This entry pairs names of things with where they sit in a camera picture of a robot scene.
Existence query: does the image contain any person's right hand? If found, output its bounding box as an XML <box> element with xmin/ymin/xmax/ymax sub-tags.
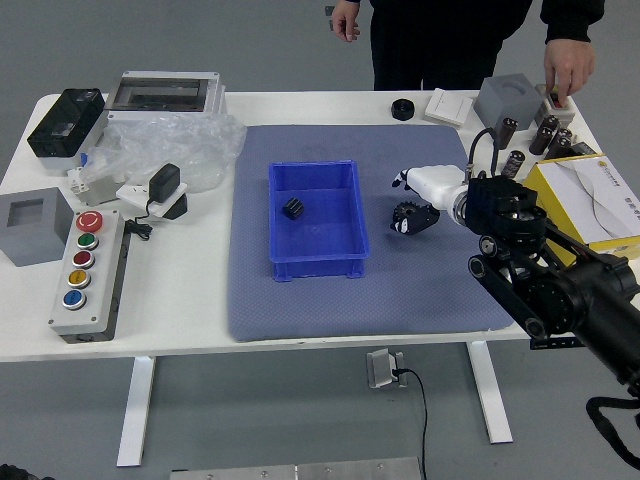
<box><xmin>331</xmin><ymin>0</ymin><xmax>362</xmax><ymax>44</ymax></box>

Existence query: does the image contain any person's left hand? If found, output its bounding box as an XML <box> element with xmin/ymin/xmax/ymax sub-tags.
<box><xmin>543</xmin><ymin>38</ymin><xmax>597</xmax><ymax>105</ymax></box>

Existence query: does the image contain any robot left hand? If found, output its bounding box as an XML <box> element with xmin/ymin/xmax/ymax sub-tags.
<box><xmin>0</xmin><ymin>464</ymin><xmax>39</xmax><ymax>480</ymax></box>

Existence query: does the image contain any white-shelled robot right hand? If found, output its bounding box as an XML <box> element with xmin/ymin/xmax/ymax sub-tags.
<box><xmin>390</xmin><ymin>163</ymin><xmax>469</xmax><ymax>236</ymax></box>

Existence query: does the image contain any big black gear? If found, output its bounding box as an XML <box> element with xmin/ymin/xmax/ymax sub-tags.
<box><xmin>394</xmin><ymin>200</ymin><xmax>426</xmax><ymax>226</ymax></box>

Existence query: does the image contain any small black gear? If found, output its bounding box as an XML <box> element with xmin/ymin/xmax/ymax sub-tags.
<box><xmin>280</xmin><ymin>197</ymin><xmax>306</xmax><ymax>221</ymax></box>

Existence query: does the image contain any blue plastic box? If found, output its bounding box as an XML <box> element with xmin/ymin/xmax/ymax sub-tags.
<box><xmin>267</xmin><ymin>160</ymin><xmax>372</xmax><ymax>284</ymax></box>

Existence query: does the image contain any yellow and white cardboard box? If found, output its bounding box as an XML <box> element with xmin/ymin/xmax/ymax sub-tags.
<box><xmin>522</xmin><ymin>153</ymin><xmax>640</xmax><ymax>261</ymax></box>

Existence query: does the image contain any grey windowed distribution box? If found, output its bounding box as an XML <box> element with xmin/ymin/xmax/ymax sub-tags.
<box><xmin>105</xmin><ymin>70</ymin><xmax>227</xmax><ymax>124</ymax></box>

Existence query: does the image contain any grey five-button control box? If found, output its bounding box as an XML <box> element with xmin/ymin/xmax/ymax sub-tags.
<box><xmin>47</xmin><ymin>209</ymin><xmax>133</xmax><ymax>345</ymax></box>

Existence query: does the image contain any black round knob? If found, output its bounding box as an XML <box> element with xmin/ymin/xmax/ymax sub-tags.
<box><xmin>390</xmin><ymin>98</ymin><xmax>417</xmax><ymax>122</ymax></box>

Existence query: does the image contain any grey block with round recess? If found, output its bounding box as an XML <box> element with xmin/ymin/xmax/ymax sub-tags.
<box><xmin>472</xmin><ymin>74</ymin><xmax>545</xmax><ymax>135</ymax></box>

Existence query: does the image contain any person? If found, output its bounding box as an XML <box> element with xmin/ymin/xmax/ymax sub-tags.
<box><xmin>369</xmin><ymin>0</ymin><xmax>606</xmax><ymax>92</ymax></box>

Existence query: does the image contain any grey-blue mat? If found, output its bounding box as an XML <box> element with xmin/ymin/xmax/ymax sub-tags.
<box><xmin>225</xmin><ymin>123</ymin><xmax>515</xmax><ymax>344</ymax></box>

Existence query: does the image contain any white table leg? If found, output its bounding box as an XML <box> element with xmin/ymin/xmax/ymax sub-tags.
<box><xmin>115</xmin><ymin>356</ymin><xmax>157</xmax><ymax>469</ymax></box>
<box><xmin>466</xmin><ymin>341</ymin><xmax>515</xmax><ymax>446</ymax></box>

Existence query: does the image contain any silver floor socket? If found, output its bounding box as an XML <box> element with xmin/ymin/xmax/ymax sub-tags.
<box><xmin>365</xmin><ymin>348</ymin><xmax>409</xmax><ymax>391</ymax></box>

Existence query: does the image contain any clear plastic bag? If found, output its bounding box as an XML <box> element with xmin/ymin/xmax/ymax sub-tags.
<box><xmin>79</xmin><ymin>111</ymin><xmax>247</xmax><ymax>197</ymax></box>

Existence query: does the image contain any black table control panel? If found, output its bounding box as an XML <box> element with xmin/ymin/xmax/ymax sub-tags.
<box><xmin>529</xmin><ymin>335</ymin><xmax>581</xmax><ymax>351</ymax></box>

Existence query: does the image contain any grey cube with square recess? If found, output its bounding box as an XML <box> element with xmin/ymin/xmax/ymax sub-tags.
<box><xmin>0</xmin><ymin>186</ymin><xmax>77</xmax><ymax>268</ymax></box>

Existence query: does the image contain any black power adapter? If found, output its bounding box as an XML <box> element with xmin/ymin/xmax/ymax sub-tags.
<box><xmin>146</xmin><ymin>163</ymin><xmax>182</xmax><ymax>206</ymax></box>

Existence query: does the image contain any white socket block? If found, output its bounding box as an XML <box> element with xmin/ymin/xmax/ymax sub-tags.
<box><xmin>115</xmin><ymin>180</ymin><xmax>190</xmax><ymax>222</ymax></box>

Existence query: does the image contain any grey metal plate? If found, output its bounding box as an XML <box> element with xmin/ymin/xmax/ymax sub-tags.
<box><xmin>168</xmin><ymin>456</ymin><xmax>423</xmax><ymax>480</ymax></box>

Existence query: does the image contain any white circuit breaker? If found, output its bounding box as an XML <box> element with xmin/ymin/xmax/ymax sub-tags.
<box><xmin>66</xmin><ymin>164</ymin><xmax>127</xmax><ymax>207</ymax></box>

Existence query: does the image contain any grey switch box red button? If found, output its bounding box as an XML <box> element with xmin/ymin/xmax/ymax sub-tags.
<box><xmin>534</xmin><ymin>83</ymin><xmax>577</xmax><ymax>129</ymax></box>

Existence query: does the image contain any white wall switch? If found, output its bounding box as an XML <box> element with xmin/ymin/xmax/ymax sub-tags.
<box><xmin>423</xmin><ymin>87</ymin><xmax>475</xmax><ymax>127</ymax></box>

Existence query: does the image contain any black floor cable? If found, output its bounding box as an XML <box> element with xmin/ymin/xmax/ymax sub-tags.
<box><xmin>392</xmin><ymin>367</ymin><xmax>430</xmax><ymax>480</ymax></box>

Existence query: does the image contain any black adapter cord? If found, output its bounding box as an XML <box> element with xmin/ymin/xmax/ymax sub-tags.
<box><xmin>122</xmin><ymin>198</ymin><xmax>155</xmax><ymax>242</ymax></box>

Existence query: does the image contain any black-lidded white enclosure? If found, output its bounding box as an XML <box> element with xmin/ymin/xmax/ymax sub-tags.
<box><xmin>26</xmin><ymin>88</ymin><xmax>110</xmax><ymax>175</ymax></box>

